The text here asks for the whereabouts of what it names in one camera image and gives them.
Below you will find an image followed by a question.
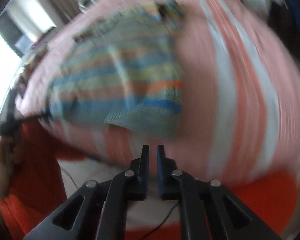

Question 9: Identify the striped knit sweater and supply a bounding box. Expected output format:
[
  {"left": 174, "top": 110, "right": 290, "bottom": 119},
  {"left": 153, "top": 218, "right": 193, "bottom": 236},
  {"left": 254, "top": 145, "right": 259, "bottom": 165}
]
[{"left": 42, "top": 0, "right": 184, "bottom": 138}]

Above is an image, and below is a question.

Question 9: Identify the person's left hand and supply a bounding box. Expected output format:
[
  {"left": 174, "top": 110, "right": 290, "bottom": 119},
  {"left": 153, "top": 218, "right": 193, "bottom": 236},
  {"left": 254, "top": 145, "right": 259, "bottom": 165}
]
[{"left": 0, "top": 137, "right": 22, "bottom": 201}]

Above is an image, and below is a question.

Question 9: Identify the orange fuzzy garment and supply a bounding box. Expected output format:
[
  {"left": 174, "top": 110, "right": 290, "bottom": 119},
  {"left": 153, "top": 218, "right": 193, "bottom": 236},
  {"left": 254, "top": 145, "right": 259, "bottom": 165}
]
[{"left": 0, "top": 122, "right": 298, "bottom": 239}]

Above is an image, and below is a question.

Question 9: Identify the pink striped bed cover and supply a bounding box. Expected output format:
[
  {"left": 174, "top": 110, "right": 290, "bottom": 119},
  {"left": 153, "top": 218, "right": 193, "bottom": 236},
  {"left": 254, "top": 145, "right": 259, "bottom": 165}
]
[{"left": 16, "top": 0, "right": 300, "bottom": 185}]

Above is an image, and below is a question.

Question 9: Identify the white round fan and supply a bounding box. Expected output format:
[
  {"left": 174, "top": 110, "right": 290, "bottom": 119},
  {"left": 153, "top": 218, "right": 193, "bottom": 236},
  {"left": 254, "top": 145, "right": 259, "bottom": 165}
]
[{"left": 78, "top": 0, "right": 94, "bottom": 12}]

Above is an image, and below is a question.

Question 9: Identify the black cable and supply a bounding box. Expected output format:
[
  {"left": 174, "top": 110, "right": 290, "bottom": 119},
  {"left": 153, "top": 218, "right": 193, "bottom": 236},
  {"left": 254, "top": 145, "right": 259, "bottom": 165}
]
[{"left": 140, "top": 202, "right": 179, "bottom": 240}]

